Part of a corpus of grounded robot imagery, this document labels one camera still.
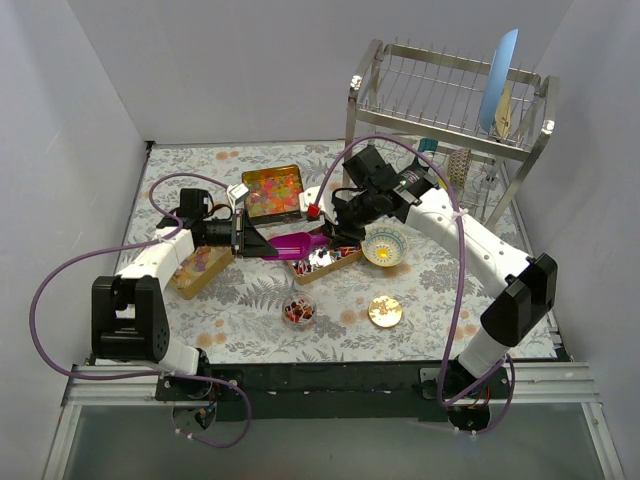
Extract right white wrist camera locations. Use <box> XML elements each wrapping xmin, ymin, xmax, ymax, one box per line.
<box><xmin>298</xmin><ymin>186</ymin><xmax>335</xmax><ymax>223</ymax></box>

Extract teal cup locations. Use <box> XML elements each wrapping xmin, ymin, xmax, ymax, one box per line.
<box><xmin>418</xmin><ymin>138</ymin><xmax>438</xmax><ymax>154</ymax></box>

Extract patterned mug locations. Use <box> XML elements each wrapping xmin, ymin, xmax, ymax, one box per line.
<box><xmin>447</xmin><ymin>148</ymin><xmax>472</xmax><ymax>187</ymax></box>

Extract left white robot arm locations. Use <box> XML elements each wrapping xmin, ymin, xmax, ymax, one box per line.
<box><xmin>91</xmin><ymin>188</ymin><xmax>277</xmax><ymax>400</ymax></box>

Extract gold tin with jelly candies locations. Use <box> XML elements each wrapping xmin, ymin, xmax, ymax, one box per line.
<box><xmin>242</xmin><ymin>165</ymin><xmax>304</xmax><ymax>226</ymax></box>

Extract purple cable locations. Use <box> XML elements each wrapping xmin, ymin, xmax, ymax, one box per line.
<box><xmin>28</xmin><ymin>172</ymin><xmax>253</xmax><ymax>450</ymax></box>
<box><xmin>317</xmin><ymin>135</ymin><xmax>516</xmax><ymax>436</ymax></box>

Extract steel dish rack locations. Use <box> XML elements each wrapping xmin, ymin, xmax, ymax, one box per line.
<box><xmin>345</xmin><ymin>39</ymin><xmax>559</xmax><ymax>228</ymax></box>

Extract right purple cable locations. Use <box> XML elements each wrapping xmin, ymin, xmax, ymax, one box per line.
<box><xmin>317</xmin><ymin>135</ymin><xmax>516</xmax><ymax>436</ymax></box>

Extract aluminium rail frame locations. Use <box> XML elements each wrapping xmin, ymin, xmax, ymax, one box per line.
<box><xmin>45</xmin><ymin>361</ymin><xmax>631</xmax><ymax>479</ymax></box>

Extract cream patterned plate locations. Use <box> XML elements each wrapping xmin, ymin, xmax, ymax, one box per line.
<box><xmin>493</xmin><ymin>84</ymin><xmax>512</xmax><ymax>142</ymax></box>

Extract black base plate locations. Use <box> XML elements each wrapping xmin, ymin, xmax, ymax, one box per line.
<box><xmin>154</xmin><ymin>360</ymin><xmax>519</xmax><ymax>424</ymax></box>

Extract blue plate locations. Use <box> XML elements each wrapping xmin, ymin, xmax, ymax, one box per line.
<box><xmin>478</xmin><ymin>29</ymin><xmax>519</xmax><ymax>133</ymax></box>

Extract gold tin with lollipops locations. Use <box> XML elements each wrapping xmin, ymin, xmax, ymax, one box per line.
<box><xmin>285</xmin><ymin>247</ymin><xmax>362</xmax><ymax>285</ymax></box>

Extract magenta plastic scoop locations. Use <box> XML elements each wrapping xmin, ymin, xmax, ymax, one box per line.
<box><xmin>262</xmin><ymin>232</ymin><xmax>330</xmax><ymax>261</ymax></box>

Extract gold tin with pale candies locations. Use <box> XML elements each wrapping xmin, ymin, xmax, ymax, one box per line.
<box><xmin>169</xmin><ymin>246</ymin><xmax>234</xmax><ymax>300</ymax></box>

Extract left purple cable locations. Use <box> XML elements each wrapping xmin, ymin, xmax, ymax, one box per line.
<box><xmin>28</xmin><ymin>172</ymin><xmax>253</xmax><ymax>450</ymax></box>

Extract clear glass jar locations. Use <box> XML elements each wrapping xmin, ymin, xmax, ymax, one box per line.
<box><xmin>281</xmin><ymin>291</ymin><xmax>317</xmax><ymax>331</ymax></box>

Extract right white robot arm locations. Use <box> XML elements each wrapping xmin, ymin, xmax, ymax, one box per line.
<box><xmin>307</xmin><ymin>145</ymin><xmax>558</xmax><ymax>398</ymax></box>

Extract round gold lid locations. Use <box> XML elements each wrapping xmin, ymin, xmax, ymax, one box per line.
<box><xmin>368</xmin><ymin>295</ymin><xmax>403</xmax><ymax>328</ymax></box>

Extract patterned ceramic bowl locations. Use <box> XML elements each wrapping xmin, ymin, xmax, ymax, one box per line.
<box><xmin>361</xmin><ymin>225</ymin><xmax>408</xmax><ymax>268</ymax></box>

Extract floral tablecloth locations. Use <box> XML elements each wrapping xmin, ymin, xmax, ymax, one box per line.
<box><xmin>126</xmin><ymin>141</ymin><xmax>491</xmax><ymax>363</ymax></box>

